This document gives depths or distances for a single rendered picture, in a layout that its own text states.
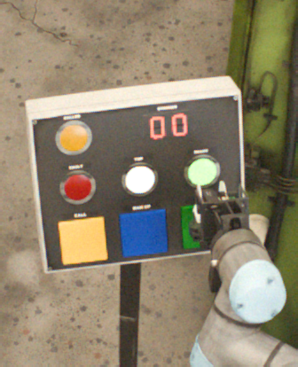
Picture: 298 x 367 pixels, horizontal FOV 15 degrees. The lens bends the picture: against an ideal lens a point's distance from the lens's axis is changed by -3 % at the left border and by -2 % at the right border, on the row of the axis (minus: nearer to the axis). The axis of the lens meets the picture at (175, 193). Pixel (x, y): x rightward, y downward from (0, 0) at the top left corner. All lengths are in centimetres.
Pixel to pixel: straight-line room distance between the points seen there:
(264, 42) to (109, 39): 160
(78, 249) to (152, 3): 186
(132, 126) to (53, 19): 181
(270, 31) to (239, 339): 60
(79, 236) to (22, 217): 127
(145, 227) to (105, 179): 11
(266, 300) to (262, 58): 59
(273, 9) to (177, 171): 32
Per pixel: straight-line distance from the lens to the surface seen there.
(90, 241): 191
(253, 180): 226
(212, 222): 174
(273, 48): 201
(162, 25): 361
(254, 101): 210
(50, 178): 186
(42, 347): 295
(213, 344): 162
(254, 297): 156
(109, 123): 184
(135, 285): 227
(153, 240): 192
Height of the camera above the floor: 261
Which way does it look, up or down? 55 degrees down
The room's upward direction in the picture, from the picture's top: 5 degrees clockwise
